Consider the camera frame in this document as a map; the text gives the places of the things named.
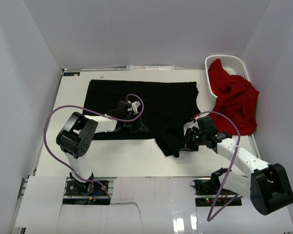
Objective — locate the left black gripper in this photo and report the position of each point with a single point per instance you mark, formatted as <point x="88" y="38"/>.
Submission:
<point x="139" y="127"/>

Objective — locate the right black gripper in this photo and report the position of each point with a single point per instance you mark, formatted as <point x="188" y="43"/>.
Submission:
<point x="187" y="145"/>

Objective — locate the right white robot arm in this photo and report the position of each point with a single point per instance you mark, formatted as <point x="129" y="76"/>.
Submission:
<point x="266" y="185"/>

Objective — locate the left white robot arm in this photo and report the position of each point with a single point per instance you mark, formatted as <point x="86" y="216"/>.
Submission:
<point x="77" y="134"/>

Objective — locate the red t shirt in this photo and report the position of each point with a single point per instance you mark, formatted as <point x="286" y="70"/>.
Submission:
<point x="236" y="98"/>

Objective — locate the white plastic basket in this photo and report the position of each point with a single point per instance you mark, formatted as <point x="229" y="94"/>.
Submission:
<point x="231" y="64"/>

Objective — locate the small label sticker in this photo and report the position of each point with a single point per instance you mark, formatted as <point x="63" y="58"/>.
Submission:
<point x="71" y="74"/>

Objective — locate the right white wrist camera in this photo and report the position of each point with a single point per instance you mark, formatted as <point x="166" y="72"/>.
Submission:
<point x="190" y="124"/>

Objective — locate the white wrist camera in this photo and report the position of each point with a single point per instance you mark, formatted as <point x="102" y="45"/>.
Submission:
<point x="134" y="107"/>
<point x="190" y="124"/>

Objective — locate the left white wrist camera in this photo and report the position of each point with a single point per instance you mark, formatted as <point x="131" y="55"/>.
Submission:
<point x="134" y="107"/>

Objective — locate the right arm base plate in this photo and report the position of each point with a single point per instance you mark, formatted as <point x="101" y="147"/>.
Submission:
<point x="205" y="193"/>

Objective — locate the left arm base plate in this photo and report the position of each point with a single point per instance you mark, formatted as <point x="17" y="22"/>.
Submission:
<point x="96" y="195"/>

